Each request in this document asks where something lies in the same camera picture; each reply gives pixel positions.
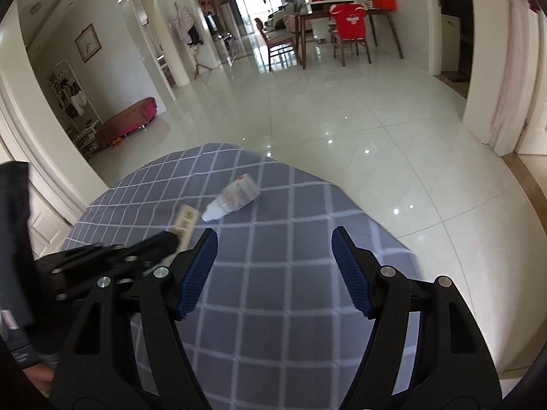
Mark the pale pink curtain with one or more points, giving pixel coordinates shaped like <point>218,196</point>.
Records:
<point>508,72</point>

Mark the dark wooden dining table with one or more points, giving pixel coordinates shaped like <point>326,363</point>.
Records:
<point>316,13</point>

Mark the wooden tripod stand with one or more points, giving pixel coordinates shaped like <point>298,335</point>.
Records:
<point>198,62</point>

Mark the white clothes rack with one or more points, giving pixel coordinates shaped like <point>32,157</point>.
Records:
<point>75,102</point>

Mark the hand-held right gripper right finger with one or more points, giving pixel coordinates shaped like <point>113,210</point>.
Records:
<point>352,273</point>

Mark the framed wall picture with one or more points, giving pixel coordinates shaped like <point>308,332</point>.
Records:
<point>87,42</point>

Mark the brown wooden chair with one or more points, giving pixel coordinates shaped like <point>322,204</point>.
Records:
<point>277,42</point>

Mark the small clear plastic bottle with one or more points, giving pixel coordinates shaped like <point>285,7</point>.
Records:
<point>235,196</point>

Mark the person's left hand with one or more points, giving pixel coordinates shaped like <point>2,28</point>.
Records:
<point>40,380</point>

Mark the magenta upholstered bench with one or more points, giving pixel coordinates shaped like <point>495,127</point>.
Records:
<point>128,117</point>

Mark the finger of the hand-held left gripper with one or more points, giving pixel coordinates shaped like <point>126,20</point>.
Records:
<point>149,250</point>

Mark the grey checked tablecloth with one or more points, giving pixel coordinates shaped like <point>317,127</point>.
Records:
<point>277,273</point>

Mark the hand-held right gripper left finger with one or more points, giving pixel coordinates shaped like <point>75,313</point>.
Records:
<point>198,273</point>

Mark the hanging pink clothes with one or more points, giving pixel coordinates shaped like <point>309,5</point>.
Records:
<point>183,21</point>

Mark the wooden chair with red cover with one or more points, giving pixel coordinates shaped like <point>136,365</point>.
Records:
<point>348,19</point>

